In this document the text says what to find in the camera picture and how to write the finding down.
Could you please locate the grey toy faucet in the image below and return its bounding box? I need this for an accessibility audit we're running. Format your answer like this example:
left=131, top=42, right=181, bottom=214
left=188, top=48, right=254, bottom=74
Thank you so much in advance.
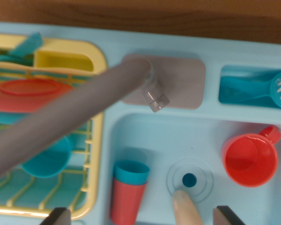
left=0, top=58, right=170, bottom=186

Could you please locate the teal toy knife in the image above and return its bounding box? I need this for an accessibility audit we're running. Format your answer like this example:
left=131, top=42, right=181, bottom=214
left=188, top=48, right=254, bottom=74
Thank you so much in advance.
left=10, top=32, right=43, bottom=58

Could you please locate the light blue toy sink unit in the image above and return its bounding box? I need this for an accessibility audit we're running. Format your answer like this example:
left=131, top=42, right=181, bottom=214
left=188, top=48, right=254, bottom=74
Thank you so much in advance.
left=0, top=21, right=281, bottom=225

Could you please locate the red plastic plate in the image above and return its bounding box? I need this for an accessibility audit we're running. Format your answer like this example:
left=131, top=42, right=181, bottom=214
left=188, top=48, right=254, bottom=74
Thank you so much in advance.
left=0, top=79, right=75, bottom=113

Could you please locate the red plastic cup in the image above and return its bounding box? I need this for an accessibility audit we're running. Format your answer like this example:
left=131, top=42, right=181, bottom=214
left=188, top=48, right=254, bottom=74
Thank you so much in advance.
left=110, top=177, right=148, bottom=225

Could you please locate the teal dish brush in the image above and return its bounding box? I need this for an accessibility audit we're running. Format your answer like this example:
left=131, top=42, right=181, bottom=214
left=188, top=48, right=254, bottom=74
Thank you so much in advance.
left=220, top=70, right=281, bottom=111

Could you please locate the teal plastic cup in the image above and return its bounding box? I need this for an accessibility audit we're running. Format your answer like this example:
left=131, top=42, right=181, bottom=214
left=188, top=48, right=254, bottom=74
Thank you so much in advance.
left=114, top=160, right=150, bottom=186

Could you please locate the yellow plastic dish rack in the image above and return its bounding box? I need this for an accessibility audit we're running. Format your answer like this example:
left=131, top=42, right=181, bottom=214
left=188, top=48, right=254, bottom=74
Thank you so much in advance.
left=0, top=33, right=108, bottom=218

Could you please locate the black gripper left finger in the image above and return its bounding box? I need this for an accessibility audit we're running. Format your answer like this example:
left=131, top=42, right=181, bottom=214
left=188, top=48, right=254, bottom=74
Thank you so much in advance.
left=40, top=207, right=72, bottom=225

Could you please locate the grey faucet base plate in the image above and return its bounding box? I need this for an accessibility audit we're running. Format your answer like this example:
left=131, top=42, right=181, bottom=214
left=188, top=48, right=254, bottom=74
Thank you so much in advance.
left=119, top=53, right=206, bottom=110

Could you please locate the red plastic mug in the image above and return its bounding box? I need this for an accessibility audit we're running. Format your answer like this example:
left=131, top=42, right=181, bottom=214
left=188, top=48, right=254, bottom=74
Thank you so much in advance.
left=221, top=125, right=281, bottom=188

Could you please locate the teal plastic plate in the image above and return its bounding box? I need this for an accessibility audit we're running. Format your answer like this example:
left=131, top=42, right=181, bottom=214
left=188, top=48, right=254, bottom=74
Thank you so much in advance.
left=0, top=110, right=36, bottom=125

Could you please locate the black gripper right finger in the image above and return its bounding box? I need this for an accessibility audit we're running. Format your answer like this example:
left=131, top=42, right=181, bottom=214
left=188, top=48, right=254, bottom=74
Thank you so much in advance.
left=213, top=205, right=245, bottom=225

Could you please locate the teal plastic bowl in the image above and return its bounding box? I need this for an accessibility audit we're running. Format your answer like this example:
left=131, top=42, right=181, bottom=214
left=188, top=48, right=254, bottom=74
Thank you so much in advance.
left=21, top=135, right=73, bottom=179

